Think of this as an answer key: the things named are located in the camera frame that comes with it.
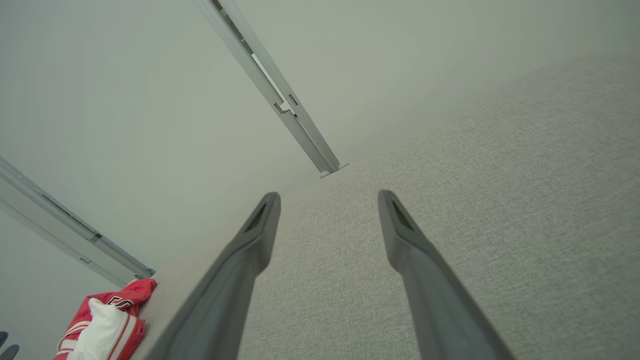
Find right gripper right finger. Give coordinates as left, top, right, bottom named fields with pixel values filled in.
left=378, top=190, right=516, bottom=360

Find grey metal partition post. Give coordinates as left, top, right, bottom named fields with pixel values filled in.
left=0, top=155, right=157, bottom=288
left=195, top=0, right=349, bottom=179

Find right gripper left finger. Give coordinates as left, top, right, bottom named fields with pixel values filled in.
left=145, top=192, right=281, bottom=360

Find red and white shorts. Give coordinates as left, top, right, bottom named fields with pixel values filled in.
left=52, top=278, right=158, bottom=360

